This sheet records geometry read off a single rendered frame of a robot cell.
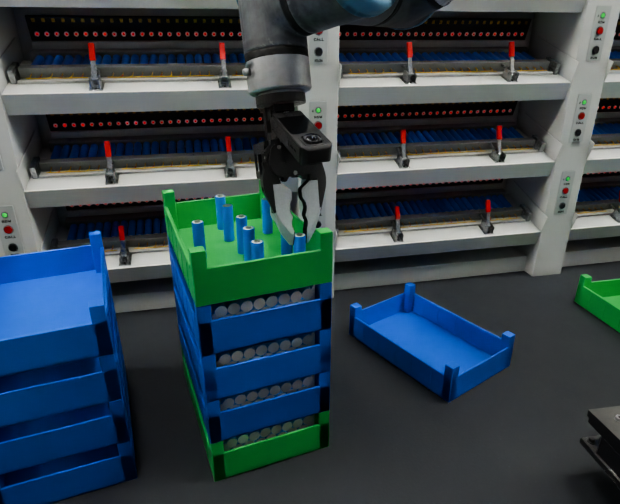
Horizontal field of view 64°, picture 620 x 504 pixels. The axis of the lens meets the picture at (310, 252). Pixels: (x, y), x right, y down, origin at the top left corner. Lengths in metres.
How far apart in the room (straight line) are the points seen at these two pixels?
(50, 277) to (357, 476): 0.65
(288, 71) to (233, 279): 0.29
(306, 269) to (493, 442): 0.48
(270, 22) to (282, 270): 0.33
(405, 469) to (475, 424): 0.18
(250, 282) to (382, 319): 0.63
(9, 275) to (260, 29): 0.63
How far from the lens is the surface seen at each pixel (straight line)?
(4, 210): 1.27
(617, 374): 1.25
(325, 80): 1.18
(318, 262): 0.71
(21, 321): 0.90
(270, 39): 0.71
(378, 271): 1.40
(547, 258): 1.60
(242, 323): 0.71
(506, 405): 1.07
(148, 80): 1.20
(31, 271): 1.03
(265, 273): 0.69
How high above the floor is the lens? 0.65
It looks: 24 degrees down
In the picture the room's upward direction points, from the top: straight up
